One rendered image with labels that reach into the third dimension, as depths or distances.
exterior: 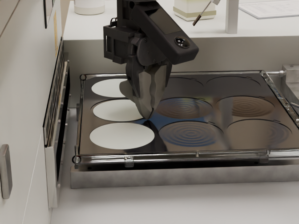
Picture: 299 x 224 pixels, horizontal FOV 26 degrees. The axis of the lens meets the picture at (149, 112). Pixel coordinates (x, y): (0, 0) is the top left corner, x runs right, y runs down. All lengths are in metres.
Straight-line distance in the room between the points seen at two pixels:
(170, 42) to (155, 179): 0.22
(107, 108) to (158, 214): 0.24
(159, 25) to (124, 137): 0.18
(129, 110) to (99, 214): 0.22
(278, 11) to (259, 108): 0.44
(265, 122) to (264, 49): 0.29
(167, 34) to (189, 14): 0.46
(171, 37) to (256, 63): 0.41
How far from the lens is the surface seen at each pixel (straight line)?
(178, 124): 1.05
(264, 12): 1.51
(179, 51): 0.93
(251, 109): 1.12
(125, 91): 1.05
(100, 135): 1.01
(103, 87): 1.21
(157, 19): 0.97
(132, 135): 1.01
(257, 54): 1.33
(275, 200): 1.01
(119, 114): 1.08
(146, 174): 1.02
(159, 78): 1.04
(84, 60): 1.30
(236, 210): 0.97
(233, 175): 1.04
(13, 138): 0.60
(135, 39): 0.99
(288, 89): 1.30
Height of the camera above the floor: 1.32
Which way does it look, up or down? 22 degrees down
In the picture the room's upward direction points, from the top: straight up
